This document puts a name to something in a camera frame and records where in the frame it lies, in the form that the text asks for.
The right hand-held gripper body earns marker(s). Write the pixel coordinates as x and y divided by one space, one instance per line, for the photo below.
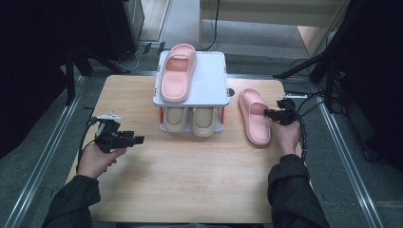
286 114

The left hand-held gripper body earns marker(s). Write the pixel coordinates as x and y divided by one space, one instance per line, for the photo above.
109 139

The pink slide slipper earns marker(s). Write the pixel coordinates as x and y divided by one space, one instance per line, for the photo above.
177 74
255 126

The beige clog with holes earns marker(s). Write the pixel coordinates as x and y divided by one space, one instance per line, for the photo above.
175 120
204 122

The white two-tier shoe rack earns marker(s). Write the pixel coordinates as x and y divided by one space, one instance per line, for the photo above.
212 82

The person's right hand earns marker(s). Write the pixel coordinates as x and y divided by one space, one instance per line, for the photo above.
288 137

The person's left hand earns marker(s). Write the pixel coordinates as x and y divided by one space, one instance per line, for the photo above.
93 163

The black tripod stand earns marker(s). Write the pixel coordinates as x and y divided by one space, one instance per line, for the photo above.
70 79
329 63

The black power adapter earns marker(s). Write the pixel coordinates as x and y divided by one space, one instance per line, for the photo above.
161 47

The light wooden cabinet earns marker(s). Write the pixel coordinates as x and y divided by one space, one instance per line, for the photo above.
269 12

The metal floor rail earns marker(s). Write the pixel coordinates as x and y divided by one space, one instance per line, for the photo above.
44 155
350 164

